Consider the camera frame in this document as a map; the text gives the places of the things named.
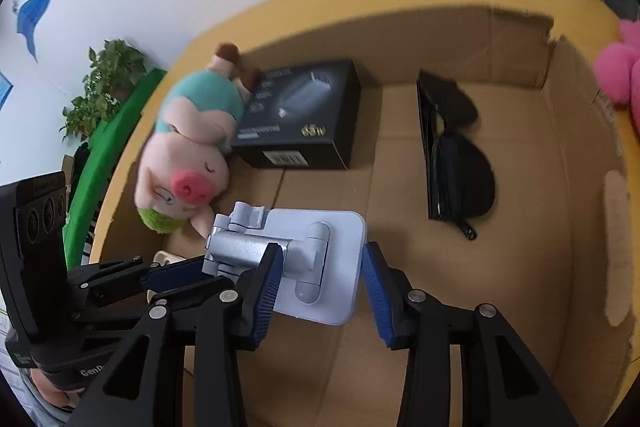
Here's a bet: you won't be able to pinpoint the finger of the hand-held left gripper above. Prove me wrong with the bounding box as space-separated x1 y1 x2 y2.
66 256 207 304
72 276 242 325

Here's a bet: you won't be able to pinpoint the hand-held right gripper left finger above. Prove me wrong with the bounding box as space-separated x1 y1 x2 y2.
65 243 286 427

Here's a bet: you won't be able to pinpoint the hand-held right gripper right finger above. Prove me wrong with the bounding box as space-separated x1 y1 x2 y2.
361 243 581 427

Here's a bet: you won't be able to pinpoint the white folding phone stand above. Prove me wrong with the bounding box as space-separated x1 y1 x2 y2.
202 201 367 327

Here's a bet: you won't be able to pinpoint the plush pig toy teal shirt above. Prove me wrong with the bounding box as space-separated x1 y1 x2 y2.
135 43 261 240

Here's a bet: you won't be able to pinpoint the brown cardboard box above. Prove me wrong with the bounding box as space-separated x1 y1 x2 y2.
90 4 640 427

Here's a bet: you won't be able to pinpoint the black sunglasses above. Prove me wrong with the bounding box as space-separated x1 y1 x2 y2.
416 69 499 242

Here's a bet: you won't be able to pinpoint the black product box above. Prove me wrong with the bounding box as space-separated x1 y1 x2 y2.
231 59 362 170

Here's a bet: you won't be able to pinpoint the person's left hand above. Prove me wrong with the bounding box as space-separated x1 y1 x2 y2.
27 367 83 414

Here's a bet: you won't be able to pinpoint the green board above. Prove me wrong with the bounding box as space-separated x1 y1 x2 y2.
64 68 168 258

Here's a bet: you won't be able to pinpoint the potted green plant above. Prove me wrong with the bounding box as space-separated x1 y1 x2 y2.
61 38 148 140

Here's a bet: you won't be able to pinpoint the pink plush toy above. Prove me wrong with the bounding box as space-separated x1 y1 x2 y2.
592 19 640 128

